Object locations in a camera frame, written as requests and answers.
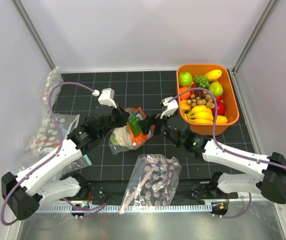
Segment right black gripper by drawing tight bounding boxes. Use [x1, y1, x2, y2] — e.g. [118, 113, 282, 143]
[138, 108, 182, 148]

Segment green bell pepper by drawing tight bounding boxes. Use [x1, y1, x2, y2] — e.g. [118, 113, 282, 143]
[127, 115, 142, 137]

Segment orange pumpkin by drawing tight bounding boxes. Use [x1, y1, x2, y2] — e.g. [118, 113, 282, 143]
[134, 132, 151, 143]

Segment clear bag orange zipper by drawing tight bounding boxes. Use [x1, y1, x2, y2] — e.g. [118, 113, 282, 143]
[108, 107, 154, 155]

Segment white cauliflower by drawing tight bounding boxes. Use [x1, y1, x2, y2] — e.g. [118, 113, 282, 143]
[109, 126, 134, 148]

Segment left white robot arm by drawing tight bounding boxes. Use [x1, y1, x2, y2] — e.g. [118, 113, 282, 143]
[1, 105, 130, 221]

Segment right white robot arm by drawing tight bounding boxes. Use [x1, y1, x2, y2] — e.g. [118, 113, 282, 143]
[138, 115, 286, 204]

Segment clear bag pink dots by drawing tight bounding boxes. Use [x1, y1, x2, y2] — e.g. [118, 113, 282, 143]
[119, 154, 182, 215]

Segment clear bag white dots flat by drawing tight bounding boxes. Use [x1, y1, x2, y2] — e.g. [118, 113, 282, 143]
[26, 113, 80, 153]

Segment clear bag white dots upright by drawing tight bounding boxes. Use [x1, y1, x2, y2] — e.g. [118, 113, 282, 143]
[42, 65, 63, 114]

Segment black grid mat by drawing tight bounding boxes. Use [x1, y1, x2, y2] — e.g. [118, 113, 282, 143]
[53, 70, 256, 181]

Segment orange tangerine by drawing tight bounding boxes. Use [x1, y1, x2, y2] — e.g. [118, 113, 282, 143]
[179, 86, 191, 100]

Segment orange plastic basket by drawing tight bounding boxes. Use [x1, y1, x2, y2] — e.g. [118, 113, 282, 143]
[176, 63, 240, 136]

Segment green apple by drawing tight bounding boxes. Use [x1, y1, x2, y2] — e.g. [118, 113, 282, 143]
[208, 82, 224, 97]
[178, 71, 193, 87]

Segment brown longan cluster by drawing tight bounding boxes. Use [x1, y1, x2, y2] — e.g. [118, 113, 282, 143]
[186, 90, 215, 110]

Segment green grapes bunch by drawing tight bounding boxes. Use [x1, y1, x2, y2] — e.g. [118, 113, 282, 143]
[193, 75, 210, 89]

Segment yellow lemon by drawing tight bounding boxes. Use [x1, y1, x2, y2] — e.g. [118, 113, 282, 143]
[216, 115, 228, 124]

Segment red pomegranate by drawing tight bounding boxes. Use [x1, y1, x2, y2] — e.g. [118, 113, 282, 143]
[217, 101, 226, 116]

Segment yellow mango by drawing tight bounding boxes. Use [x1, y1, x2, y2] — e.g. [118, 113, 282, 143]
[204, 69, 222, 82]

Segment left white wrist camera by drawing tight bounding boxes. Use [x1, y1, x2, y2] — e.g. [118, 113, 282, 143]
[98, 88, 117, 109]

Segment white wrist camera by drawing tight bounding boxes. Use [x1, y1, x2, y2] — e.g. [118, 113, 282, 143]
[98, 88, 117, 109]
[160, 97, 179, 119]

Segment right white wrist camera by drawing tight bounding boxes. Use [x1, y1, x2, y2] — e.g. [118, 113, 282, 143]
[160, 97, 179, 119]

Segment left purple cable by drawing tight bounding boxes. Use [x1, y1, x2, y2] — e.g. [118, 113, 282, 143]
[0, 81, 108, 227]

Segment purple cable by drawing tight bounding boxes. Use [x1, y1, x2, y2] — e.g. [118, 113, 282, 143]
[167, 87, 286, 219]
[0, 81, 108, 227]

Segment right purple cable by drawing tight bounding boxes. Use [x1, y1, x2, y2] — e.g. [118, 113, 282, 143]
[167, 87, 286, 219]

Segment aluminium cable rail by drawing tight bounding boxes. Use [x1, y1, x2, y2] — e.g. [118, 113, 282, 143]
[36, 202, 212, 214]

